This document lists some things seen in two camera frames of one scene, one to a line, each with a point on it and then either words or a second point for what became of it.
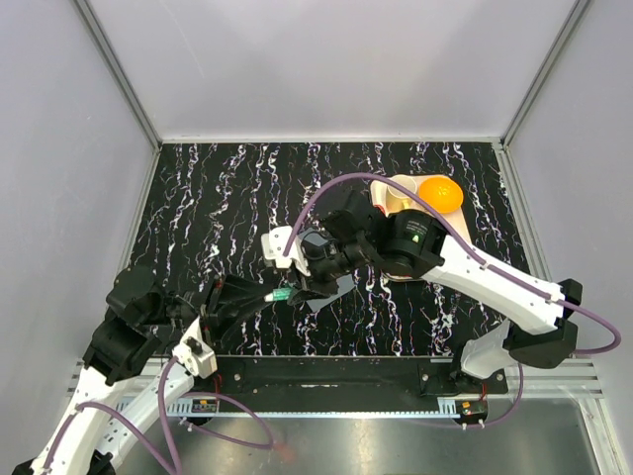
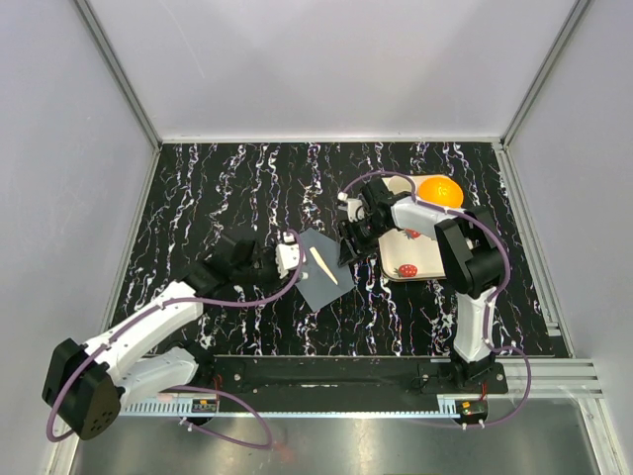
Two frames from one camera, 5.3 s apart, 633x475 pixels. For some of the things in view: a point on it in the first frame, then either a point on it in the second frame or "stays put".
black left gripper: [238, 295] -> [276, 282]
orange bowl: [443, 193] stays put
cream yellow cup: [396, 197] stays put
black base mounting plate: [345, 382] stays put
